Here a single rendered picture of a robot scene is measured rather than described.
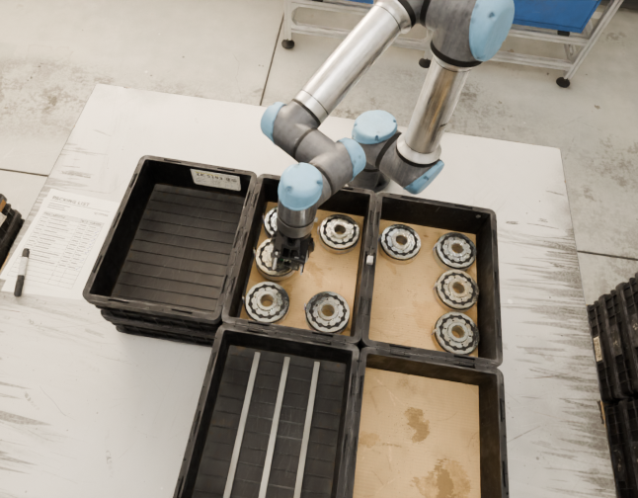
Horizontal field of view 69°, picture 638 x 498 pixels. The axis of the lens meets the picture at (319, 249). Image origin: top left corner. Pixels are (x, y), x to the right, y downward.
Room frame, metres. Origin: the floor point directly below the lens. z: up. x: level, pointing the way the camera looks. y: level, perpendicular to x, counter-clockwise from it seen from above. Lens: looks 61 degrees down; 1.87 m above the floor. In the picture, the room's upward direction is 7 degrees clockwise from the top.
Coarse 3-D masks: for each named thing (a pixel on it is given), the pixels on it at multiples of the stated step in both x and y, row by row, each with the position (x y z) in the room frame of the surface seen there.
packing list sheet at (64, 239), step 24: (48, 216) 0.63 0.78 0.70; (72, 216) 0.64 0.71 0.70; (96, 216) 0.65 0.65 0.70; (24, 240) 0.55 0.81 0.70; (48, 240) 0.56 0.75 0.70; (72, 240) 0.57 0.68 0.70; (96, 240) 0.58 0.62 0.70; (48, 264) 0.49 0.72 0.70; (72, 264) 0.50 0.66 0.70; (24, 288) 0.41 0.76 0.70; (48, 288) 0.42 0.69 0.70; (72, 288) 0.43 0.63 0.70
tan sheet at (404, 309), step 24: (432, 240) 0.64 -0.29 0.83; (384, 264) 0.55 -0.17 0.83; (408, 264) 0.56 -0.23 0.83; (432, 264) 0.57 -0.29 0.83; (384, 288) 0.49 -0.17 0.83; (408, 288) 0.49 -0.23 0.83; (432, 288) 0.50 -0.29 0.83; (384, 312) 0.42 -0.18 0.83; (408, 312) 0.43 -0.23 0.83; (432, 312) 0.44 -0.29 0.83; (384, 336) 0.36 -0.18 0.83; (408, 336) 0.37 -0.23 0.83; (456, 336) 0.39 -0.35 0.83
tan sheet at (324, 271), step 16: (320, 224) 0.64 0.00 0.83; (320, 256) 0.55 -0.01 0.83; (336, 256) 0.56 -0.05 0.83; (352, 256) 0.56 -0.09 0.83; (256, 272) 0.48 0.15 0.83; (304, 272) 0.50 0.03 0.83; (320, 272) 0.51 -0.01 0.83; (336, 272) 0.51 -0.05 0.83; (352, 272) 0.52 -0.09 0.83; (288, 288) 0.45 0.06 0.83; (304, 288) 0.46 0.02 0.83; (320, 288) 0.46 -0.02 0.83; (336, 288) 0.47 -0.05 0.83; (352, 288) 0.47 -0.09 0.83; (352, 304) 0.43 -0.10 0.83; (288, 320) 0.37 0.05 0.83; (304, 320) 0.38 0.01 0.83
